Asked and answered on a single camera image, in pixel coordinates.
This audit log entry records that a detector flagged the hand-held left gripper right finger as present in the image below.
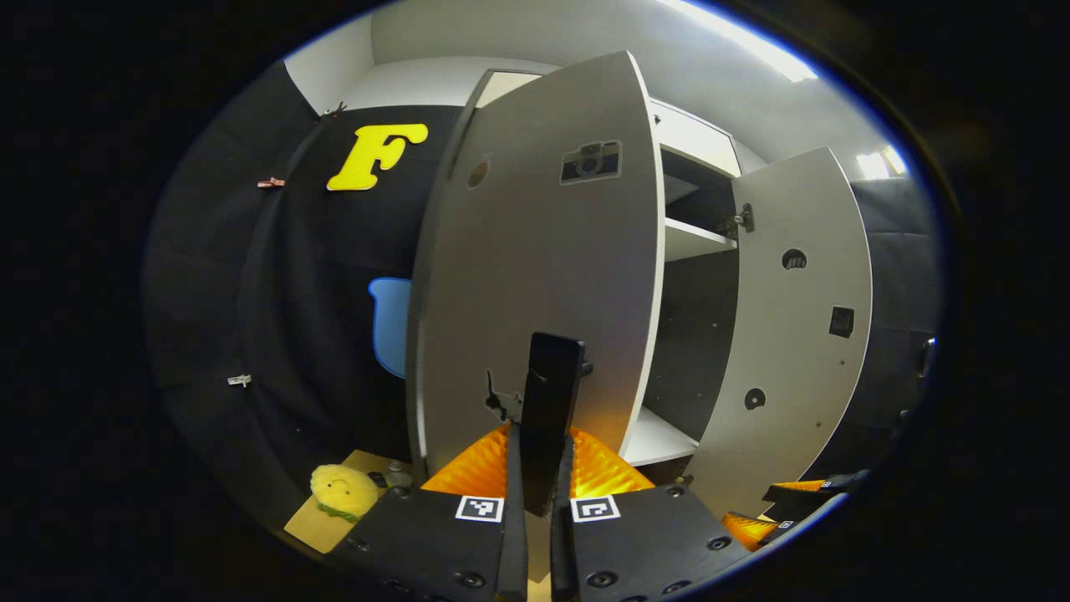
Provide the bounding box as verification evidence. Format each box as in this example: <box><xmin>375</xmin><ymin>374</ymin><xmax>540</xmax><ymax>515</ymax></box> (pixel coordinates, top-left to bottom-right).
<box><xmin>549</xmin><ymin>426</ymin><xmax>753</xmax><ymax>602</ymax></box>

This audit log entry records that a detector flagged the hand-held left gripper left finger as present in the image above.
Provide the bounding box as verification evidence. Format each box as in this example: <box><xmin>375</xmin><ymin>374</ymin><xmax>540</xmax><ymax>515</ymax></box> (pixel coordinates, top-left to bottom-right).
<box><xmin>330</xmin><ymin>422</ymin><xmax>529</xmax><ymax>602</ymax></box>

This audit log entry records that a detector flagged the black cabinet door handle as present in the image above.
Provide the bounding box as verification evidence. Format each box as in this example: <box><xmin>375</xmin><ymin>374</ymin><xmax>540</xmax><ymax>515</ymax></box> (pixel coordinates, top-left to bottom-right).
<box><xmin>520</xmin><ymin>332</ymin><xmax>586</xmax><ymax>518</ymax></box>

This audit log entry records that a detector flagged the white double-door shoe cabinet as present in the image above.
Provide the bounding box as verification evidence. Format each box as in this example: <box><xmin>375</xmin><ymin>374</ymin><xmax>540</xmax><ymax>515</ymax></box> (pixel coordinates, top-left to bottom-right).
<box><xmin>407</xmin><ymin>69</ymin><xmax>745</xmax><ymax>487</ymax></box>

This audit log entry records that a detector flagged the white cabinet shelf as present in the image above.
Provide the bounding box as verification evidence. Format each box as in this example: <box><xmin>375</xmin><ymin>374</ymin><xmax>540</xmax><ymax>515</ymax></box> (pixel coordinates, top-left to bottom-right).
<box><xmin>665</xmin><ymin>216</ymin><xmax>739</xmax><ymax>263</ymax></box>
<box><xmin>620</xmin><ymin>407</ymin><xmax>700</xmax><ymax>467</ymax></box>

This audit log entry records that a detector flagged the metal door hinge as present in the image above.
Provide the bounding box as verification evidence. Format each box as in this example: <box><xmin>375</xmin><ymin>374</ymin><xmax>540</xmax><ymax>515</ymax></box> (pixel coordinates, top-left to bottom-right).
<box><xmin>717</xmin><ymin>203</ymin><xmax>756</xmax><ymax>242</ymax></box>

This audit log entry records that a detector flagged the yellow plush toy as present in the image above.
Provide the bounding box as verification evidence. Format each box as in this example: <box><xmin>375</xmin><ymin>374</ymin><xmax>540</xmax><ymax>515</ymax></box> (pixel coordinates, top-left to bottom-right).
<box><xmin>309</xmin><ymin>464</ymin><xmax>381</xmax><ymax>525</ymax></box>

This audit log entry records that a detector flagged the small ceiling light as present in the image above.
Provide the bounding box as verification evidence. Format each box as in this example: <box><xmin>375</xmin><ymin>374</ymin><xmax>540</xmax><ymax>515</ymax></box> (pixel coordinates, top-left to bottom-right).
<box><xmin>854</xmin><ymin>146</ymin><xmax>908</xmax><ymax>181</ymax></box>

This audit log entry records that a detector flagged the long ceiling light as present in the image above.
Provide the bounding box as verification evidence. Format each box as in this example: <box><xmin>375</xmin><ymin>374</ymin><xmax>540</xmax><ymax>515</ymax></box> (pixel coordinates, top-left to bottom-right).
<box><xmin>660</xmin><ymin>0</ymin><xmax>818</xmax><ymax>83</ymax></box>

